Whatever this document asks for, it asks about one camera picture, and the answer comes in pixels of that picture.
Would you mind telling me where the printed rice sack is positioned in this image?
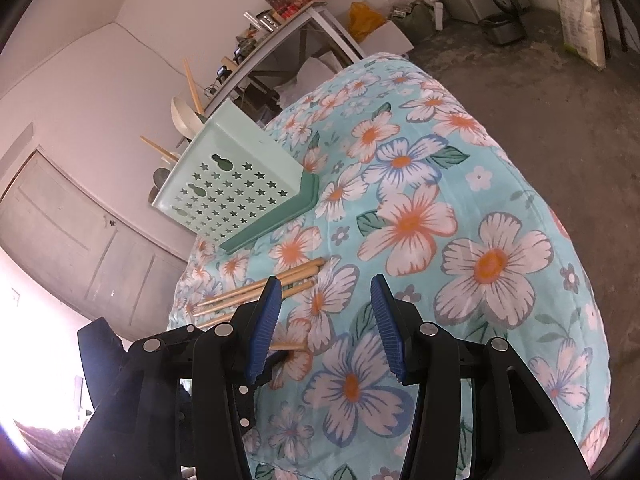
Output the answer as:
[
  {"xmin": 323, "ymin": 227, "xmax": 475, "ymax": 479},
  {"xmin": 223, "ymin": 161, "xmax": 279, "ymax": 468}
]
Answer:
[{"xmin": 557, "ymin": 0, "xmax": 608, "ymax": 71}]

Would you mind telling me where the green plastic utensil holder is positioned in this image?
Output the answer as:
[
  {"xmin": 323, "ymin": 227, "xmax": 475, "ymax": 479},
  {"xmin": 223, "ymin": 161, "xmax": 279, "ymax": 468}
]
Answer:
[{"xmin": 150, "ymin": 97, "xmax": 321, "ymax": 256}]

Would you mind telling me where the rice cooker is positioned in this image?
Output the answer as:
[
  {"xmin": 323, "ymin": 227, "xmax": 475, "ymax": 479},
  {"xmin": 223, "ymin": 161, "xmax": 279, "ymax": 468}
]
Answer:
[{"xmin": 479, "ymin": 0, "xmax": 528, "ymax": 45}]

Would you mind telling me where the metal spoon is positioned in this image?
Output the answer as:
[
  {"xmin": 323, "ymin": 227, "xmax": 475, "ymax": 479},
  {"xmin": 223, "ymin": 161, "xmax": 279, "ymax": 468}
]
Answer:
[{"xmin": 151, "ymin": 167, "xmax": 174, "ymax": 196}]

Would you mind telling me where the yellow plastic bag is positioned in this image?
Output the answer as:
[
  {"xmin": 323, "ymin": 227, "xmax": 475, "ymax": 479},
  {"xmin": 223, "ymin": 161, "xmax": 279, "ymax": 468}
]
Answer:
[{"xmin": 347, "ymin": 1, "xmax": 388, "ymax": 43}]

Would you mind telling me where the floral blanket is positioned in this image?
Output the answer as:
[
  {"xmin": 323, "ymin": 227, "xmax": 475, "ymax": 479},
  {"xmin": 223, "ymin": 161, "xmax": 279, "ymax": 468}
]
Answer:
[{"xmin": 165, "ymin": 52, "xmax": 613, "ymax": 480}]

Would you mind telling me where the white cardboard box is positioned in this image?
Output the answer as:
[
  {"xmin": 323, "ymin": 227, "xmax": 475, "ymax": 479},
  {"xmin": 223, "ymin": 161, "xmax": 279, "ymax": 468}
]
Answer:
[{"xmin": 370, "ymin": 22, "xmax": 416, "ymax": 58}]

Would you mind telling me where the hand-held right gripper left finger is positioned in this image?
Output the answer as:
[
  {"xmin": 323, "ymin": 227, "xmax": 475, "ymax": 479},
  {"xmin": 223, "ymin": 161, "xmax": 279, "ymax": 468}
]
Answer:
[{"xmin": 62, "ymin": 275, "xmax": 283, "ymax": 480}]

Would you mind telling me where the white pillow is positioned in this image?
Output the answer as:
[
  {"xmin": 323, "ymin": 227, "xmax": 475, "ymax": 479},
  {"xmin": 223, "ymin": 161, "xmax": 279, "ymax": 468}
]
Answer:
[{"xmin": 272, "ymin": 55, "xmax": 351, "ymax": 111}]

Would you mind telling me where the grey panel door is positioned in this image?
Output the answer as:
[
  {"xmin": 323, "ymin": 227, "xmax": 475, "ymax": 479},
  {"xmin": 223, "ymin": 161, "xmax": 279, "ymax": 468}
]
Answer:
[{"xmin": 0, "ymin": 147, "xmax": 188, "ymax": 328}]

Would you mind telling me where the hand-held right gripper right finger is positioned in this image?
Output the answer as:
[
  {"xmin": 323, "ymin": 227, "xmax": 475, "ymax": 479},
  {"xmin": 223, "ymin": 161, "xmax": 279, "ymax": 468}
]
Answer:
[{"xmin": 369, "ymin": 274, "xmax": 591, "ymax": 480}]

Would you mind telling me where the green bag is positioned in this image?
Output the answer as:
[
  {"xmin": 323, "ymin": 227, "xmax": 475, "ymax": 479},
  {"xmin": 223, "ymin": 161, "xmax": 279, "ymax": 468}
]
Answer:
[{"xmin": 392, "ymin": 0, "xmax": 436, "ymax": 41}]

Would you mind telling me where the white table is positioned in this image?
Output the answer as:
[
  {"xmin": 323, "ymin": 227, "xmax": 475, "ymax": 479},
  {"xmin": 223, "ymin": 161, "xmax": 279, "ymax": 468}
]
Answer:
[{"xmin": 202, "ymin": 0, "xmax": 366, "ymax": 116}]

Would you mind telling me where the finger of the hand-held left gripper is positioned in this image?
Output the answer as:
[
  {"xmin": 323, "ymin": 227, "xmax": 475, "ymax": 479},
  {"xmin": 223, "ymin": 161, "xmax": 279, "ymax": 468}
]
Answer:
[{"xmin": 232, "ymin": 349, "xmax": 291, "ymax": 458}]

